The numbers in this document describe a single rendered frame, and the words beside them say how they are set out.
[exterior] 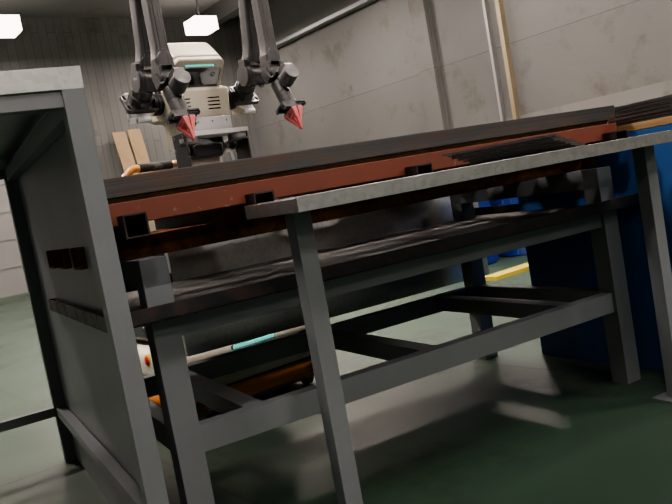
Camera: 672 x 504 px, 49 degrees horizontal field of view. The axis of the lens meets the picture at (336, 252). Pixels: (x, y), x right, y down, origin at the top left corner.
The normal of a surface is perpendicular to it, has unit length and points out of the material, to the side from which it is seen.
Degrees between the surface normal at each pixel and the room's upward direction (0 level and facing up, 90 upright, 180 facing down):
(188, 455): 90
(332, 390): 90
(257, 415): 90
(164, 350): 90
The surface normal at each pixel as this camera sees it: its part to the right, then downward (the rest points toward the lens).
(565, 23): -0.78, 0.19
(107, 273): 0.48, -0.01
